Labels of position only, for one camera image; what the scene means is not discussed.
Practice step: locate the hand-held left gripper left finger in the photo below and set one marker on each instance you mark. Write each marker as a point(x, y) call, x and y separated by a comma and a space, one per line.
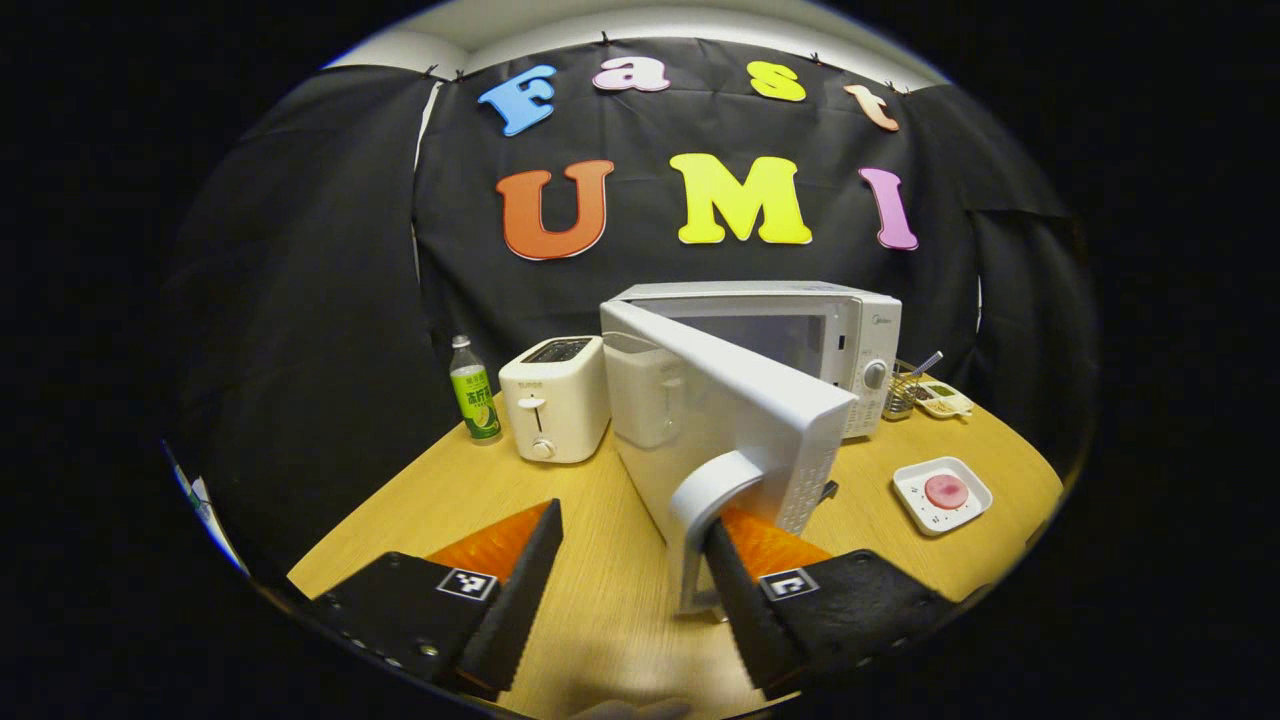
point(520, 610)

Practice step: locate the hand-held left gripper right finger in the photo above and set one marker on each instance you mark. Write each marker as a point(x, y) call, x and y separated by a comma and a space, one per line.
point(750, 620)

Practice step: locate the white square plate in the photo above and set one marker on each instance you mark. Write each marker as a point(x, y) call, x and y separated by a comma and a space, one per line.
point(915, 495)

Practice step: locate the white microwave oven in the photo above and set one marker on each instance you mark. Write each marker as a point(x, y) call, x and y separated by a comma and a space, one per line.
point(740, 400)

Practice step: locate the pink round food slice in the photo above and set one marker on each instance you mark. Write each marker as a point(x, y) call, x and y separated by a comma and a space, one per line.
point(946, 491)

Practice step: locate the white toaster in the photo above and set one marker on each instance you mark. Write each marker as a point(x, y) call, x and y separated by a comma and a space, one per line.
point(555, 400)

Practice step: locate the green label drink bottle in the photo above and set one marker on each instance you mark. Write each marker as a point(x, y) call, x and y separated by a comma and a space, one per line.
point(476, 400)

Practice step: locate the metal spoon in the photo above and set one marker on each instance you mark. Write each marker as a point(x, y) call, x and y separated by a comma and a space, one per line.
point(925, 362)

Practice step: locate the black backdrop cloth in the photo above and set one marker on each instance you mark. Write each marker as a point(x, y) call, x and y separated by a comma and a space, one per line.
point(300, 300)

